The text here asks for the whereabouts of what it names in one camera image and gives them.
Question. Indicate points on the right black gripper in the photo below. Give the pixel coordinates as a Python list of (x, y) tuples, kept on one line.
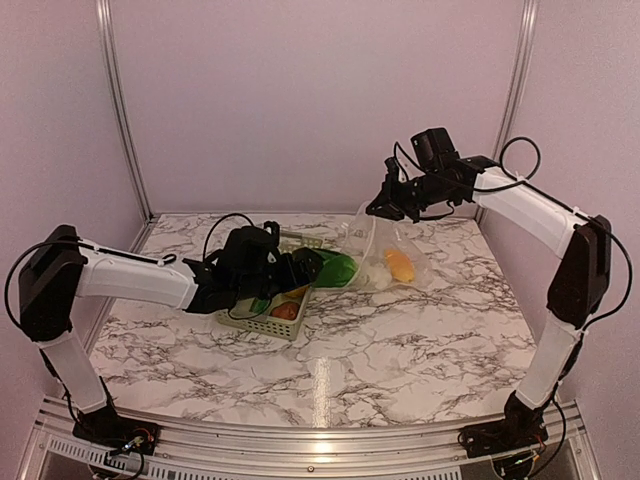
[(389, 199)]

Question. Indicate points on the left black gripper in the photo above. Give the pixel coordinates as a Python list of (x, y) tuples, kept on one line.
[(291, 279)]

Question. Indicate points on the clear zip top bag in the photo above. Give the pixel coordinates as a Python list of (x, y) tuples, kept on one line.
[(367, 238)]

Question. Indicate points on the green white bok choy toy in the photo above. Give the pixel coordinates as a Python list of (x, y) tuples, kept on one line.
[(341, 271)]

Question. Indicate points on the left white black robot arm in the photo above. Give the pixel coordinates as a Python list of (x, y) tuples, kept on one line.
[(54, 273)]

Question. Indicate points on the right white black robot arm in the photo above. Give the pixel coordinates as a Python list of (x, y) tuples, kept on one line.
[(582, 245)]

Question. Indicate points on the yellow lemon toy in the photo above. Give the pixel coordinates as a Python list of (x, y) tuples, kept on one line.
[(297, 293)]

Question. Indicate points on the pale green perforated basket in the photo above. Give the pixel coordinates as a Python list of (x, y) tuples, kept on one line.
[(253, 315)]

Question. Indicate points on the brown red potato toy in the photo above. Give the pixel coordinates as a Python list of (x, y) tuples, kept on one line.
[(286, 311)]

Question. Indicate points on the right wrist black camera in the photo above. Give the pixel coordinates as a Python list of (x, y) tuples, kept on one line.
[(434, 149)]

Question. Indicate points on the right aluminium frame post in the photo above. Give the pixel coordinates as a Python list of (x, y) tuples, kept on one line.
[(520, 70)]

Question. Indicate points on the front aluminium rail base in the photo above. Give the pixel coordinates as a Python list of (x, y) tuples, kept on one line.
[(191, 449)]

